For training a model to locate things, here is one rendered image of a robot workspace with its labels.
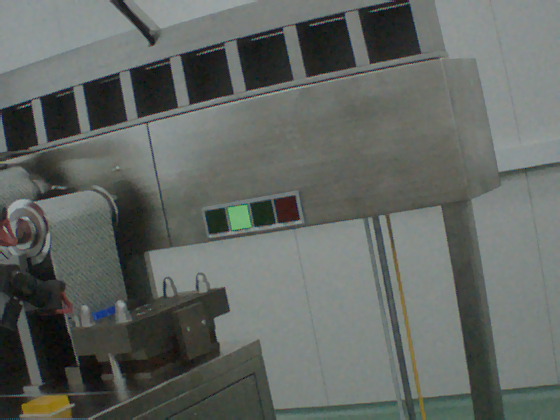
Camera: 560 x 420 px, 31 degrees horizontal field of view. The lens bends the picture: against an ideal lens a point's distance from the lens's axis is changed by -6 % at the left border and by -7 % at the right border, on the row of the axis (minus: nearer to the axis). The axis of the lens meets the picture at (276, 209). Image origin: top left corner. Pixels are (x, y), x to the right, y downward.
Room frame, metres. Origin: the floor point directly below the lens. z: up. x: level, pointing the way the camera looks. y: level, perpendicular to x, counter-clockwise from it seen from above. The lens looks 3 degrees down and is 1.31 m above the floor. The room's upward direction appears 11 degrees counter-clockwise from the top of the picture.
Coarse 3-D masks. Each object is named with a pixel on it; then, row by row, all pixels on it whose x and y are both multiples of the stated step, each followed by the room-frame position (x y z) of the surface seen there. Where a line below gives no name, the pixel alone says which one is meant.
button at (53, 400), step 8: (32, 400) 1.97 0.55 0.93; (40, 400) 1.96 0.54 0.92; (48, 400) 1.95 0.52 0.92; (56, 400) 1.95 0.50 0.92; (64, 400) 1.97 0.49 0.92; (24, 408) 1.95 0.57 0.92; (32, 408) 1.94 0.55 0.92; (40, 408) 1.92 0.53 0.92; (48, 408) 1.92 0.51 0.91; (56, 408) 1.94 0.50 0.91
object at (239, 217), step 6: (234, 210) 2.35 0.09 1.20; (240, 210) 2.35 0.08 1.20; (246, 210) 2.34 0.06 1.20; (234, 216) 2.35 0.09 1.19; (240, 216) 2.35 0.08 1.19; (246, 216) 2.34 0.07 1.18; (234, 222) 2.36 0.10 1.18; (240, 222) 2.35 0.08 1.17; (246, 222) 2.34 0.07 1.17; (234, 228) 2.36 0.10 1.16; (240, 228) 2.35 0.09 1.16
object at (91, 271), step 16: (96, 240) 2.36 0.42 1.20; (112, 240) 2.41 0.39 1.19; (64, 256) 2.25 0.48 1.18; (80, 256) 2.30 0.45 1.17; (96, 256) 2.35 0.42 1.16; (112, 256) 2.40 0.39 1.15; (64, 272) 2.24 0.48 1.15; (80, 272) 2.29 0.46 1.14; (96, 272) 2.34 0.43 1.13; (112, 272) 2.39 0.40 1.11; (80, 288) 2.28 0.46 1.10; (96, 288) 2.33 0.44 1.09; (112, 288) 2.38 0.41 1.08; (64, 304) 2.22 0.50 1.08; (80, 304) 2.27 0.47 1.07; (96, 304) 2.32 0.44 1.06; (112, 304) 2.37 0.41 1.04
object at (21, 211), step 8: (104, 200) 2.44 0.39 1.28; (24, 208) 2.23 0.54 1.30; (16, 216) 2.25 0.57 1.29; (32, 216) 2.22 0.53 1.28; (40, 224) 2.21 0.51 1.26; (40, 232) 2.21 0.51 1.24; (40, 240) 2.22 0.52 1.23; (16, 248) 2.26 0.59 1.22; (40, 248) 2.22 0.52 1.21; (32, 256) 2.23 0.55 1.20
